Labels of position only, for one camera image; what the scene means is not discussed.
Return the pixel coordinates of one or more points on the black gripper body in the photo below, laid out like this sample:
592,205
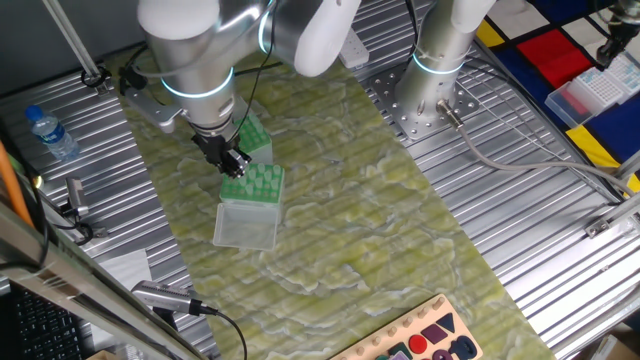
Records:
215,149

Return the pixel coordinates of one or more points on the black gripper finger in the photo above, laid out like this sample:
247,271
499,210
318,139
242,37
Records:
243,160
233,169

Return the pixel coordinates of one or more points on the clear tip box green rack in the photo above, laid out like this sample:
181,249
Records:
245,232
255,140

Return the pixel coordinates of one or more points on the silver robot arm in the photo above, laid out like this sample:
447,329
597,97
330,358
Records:
200,60

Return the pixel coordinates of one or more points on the green marble pattern mat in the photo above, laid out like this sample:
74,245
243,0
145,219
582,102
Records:
350,225

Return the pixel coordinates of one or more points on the black pole base clamp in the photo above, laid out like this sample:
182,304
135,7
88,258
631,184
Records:
95,77

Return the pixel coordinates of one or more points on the white paper sheet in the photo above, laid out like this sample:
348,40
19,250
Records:
127,270

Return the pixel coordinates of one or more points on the white power strip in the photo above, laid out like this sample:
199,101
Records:
355,52

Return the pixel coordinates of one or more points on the clear water bottle blue cap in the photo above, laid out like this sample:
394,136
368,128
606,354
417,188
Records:
52,135

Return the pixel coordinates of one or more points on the slanted aluminium pole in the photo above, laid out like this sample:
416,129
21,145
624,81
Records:
72,40

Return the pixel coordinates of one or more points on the orange tube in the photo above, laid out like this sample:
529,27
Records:
11,185

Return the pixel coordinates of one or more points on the small brown cardboard box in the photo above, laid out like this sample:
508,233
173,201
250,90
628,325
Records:
102,356

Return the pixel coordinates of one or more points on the teal puzzle piece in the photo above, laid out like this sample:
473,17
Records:
399,349

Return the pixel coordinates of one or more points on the black keyboard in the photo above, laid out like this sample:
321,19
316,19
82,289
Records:
40,330

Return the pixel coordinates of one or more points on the lilac puzzle piece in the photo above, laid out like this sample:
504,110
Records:
401,357

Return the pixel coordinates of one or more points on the red circle puzzle piece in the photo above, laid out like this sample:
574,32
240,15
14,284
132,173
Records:
418,344

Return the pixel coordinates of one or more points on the purple square puzzle piece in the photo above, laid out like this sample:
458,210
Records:
434,334

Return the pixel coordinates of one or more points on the navy triangle puzzle piece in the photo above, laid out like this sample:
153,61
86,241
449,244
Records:
447,322

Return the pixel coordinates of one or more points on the magenta round puzzle piece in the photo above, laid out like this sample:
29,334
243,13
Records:
442,356

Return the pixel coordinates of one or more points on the blue rounded puzzle piece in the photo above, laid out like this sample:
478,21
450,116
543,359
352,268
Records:
454,345

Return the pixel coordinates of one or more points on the wooden shape puzzle board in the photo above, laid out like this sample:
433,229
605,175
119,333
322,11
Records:
467,331

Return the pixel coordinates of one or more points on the colour block patterned mat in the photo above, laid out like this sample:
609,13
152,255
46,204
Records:
555,60

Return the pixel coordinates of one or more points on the clear box white tip rack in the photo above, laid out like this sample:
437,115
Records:
597,89

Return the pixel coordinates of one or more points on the black background robot gripper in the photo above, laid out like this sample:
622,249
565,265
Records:
612,45

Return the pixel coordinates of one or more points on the clear box blue tip rack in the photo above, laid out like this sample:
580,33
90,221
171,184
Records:
627,75

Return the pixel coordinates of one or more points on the brown cardboard carton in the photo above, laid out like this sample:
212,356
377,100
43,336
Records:
620,350

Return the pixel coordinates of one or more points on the silver depth camera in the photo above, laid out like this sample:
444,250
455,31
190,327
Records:
162,296

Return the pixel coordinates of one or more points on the silver camera on black clamp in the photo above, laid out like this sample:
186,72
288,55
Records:
76,195

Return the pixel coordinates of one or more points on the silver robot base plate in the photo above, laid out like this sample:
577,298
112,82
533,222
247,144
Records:
407,127

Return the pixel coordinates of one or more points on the aluminium frame beam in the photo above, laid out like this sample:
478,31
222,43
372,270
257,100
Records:
60,272

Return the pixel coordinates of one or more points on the aluminium profile with bracket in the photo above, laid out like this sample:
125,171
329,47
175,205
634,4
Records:
600,225

